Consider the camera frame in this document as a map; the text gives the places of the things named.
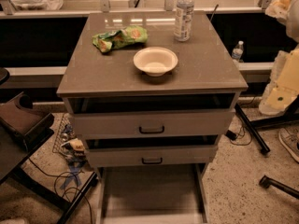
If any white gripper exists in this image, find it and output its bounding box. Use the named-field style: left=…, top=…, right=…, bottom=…
left=259, top=49, right=299, bottom=116

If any green rice chip bag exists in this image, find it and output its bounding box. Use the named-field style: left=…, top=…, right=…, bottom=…
left=93, top=25, right=148, bottom=53

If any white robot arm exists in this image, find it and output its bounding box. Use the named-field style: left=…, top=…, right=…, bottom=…
left=259, top=0, right=299, bottom=116

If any upper grey drawer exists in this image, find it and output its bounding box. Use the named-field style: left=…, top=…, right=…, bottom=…
left=69, top=109, right=235, bottom=139

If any grey drawer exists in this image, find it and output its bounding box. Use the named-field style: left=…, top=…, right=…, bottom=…
left=86, top=146, right=218, bottom=167
left=69, top=109, right=235, bottom=139

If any middle grey drawer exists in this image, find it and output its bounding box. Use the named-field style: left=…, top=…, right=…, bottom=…
left=86, top=146, right=218, bottom=167

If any grey drawer cabinet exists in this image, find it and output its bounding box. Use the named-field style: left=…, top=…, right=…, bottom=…
left=56, top=10, right=249, bottom=224

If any open bottom drawer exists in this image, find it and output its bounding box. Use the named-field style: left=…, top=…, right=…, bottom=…
left=96, top=164, right=209, bottom=224

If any black stand leg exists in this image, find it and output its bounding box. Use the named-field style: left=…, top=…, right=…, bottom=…
left=235, top=104, right=270, bottom=155

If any small water bottle on ledge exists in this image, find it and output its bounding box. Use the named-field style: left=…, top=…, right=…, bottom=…
left=232, top=41, right=244, bottom=62

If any black chair base leg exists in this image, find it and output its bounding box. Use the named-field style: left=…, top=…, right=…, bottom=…
left=259, top=175, right=299, bottom=199

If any white paper bowl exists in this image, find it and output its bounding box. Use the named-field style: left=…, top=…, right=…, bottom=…
left=134, top=47, right=178, bottom=77

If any clear water bottle on cabinet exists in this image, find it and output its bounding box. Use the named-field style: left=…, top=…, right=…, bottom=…
left=174, top=0, right=194, bottom=42

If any dark brown chair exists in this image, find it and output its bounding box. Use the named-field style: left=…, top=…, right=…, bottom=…
left=0, top=67, right=98, bottom=224

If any wire basket with clutter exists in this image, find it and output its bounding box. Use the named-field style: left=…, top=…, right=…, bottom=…
left=52, top=114, right=86, bottom=163

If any black floor cable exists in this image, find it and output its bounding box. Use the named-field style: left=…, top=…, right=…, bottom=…
left=27, top=158, right=94, bottom=224

